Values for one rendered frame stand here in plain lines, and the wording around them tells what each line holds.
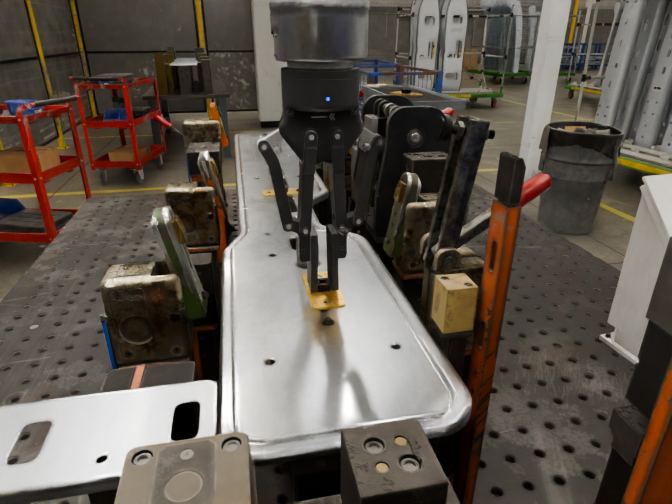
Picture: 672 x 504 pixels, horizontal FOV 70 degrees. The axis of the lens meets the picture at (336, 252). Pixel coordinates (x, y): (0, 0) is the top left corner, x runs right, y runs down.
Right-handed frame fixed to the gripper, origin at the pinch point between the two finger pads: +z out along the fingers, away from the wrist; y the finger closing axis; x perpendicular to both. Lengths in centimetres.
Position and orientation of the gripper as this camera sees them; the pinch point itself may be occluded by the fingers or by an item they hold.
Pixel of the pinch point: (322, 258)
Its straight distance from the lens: 54.3
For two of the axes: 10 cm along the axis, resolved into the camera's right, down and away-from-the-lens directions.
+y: -9.8, 0.8, -1.8
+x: 2.0, 4.1, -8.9
